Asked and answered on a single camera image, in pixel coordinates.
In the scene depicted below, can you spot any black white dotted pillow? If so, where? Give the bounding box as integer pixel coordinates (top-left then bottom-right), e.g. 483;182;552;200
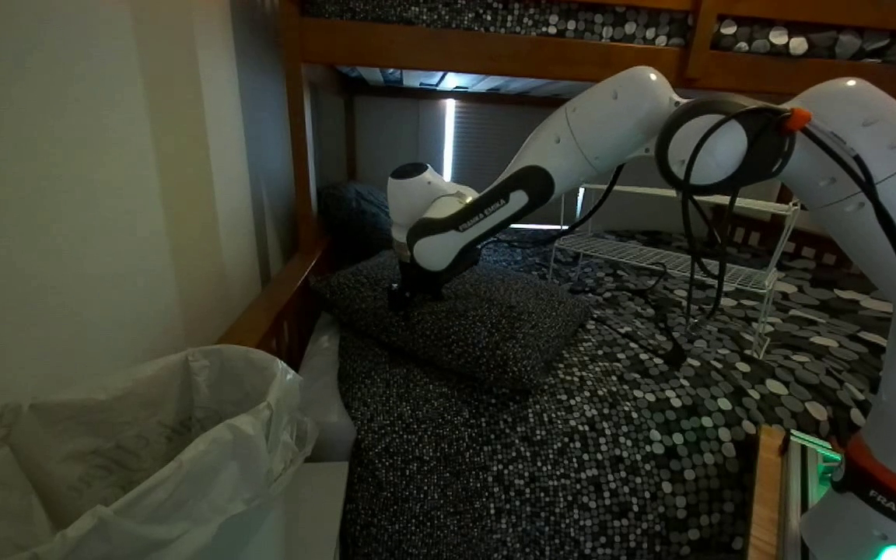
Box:
311;249;593;390

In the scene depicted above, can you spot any dark plain pillow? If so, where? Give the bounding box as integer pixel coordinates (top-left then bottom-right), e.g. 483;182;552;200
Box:
317;181;394;267

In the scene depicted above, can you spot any white mattress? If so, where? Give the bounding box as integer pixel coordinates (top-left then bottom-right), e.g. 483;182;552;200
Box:
298;311;357;464

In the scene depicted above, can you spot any window blind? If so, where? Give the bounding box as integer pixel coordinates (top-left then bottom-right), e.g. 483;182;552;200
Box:
443;97;581;231

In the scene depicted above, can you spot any black white dotted bedspread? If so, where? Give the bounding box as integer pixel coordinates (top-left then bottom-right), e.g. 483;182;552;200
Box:
335;226;894;560

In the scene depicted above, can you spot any dotted upper bunk bedding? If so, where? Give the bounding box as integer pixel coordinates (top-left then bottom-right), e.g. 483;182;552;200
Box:
302;0;896;68

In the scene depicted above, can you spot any bin with white plastic bag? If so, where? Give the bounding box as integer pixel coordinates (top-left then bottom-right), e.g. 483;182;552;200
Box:
0;345;318;560

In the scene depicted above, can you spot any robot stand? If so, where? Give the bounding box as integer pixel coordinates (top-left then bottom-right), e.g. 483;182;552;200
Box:
745;424;845;560

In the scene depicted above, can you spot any white wire rack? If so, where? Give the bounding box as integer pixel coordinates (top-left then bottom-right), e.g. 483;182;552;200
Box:
548;182;803;359

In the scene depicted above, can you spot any wooden bunk bed frame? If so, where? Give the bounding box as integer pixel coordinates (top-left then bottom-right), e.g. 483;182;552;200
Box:
218;0;896;372

